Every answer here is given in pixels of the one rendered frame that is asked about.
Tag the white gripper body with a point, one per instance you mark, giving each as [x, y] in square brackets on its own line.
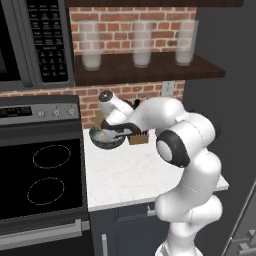
[109, 134]

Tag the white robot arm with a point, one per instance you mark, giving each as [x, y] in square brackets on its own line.
[186, 173]

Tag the dark grey bowl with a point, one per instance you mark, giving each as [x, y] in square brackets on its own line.
[106, 145]

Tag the brown box with dark top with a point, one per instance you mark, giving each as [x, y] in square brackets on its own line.
[138, 139]

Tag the dark grey tall cabinet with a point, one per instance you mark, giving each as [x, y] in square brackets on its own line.
[230, 100]

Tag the dark wooden upper cabinet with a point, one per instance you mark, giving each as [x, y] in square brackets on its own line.
[150, 2]

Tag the silver stove knob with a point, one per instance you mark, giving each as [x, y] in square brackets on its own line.
[71, 111]
[41, 114]
[56, 113]

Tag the black and steel stove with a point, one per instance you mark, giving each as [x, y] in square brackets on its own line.
[40, 173]

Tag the dark grey drawer front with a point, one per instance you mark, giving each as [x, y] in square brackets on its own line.
[133, 212]

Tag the clear glass jar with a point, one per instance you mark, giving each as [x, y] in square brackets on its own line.
[142, 46]
[90, 50]
[186, 43]

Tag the dark grey cupboard door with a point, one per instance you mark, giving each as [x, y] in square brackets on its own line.
[133, 240]

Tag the grey microwave oven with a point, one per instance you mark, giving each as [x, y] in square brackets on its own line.
[36, 40]

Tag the grey appliance door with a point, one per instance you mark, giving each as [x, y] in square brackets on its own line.
[245, 220]

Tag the dark wooden wall shelf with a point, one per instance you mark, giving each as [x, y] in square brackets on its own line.
[133, 71]

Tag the white wall outlet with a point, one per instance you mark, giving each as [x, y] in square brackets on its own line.
[168, 88]

